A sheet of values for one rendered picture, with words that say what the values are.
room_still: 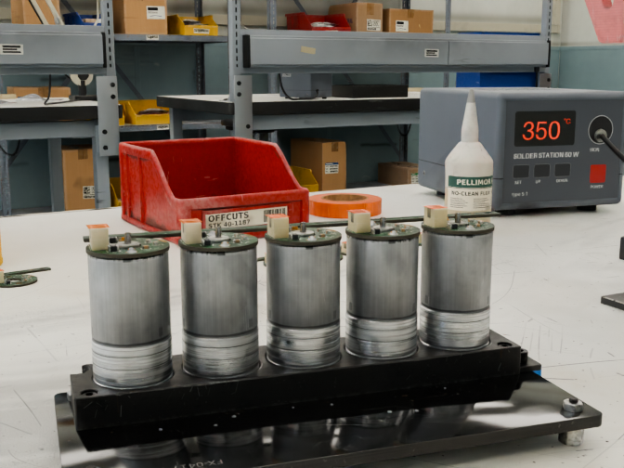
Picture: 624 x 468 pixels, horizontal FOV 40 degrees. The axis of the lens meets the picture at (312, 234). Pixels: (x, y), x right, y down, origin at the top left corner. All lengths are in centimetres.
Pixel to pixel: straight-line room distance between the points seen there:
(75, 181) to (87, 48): 184
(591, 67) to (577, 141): 567
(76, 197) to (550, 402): 414
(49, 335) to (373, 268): 17
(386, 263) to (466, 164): 33
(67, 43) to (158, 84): 236
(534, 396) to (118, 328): 13
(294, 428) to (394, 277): 6
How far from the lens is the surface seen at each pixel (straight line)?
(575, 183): 71
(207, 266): 26
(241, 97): 279
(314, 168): 498
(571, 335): 39
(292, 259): 27
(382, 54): 303
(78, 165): 436
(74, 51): 259
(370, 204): 67
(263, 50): 280
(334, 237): 27
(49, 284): 48
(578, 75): 644
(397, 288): 28
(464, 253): 29
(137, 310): 26
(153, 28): 447
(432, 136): 77
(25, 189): 476
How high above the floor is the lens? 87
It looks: 11 degrees down
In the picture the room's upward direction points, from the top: straight up
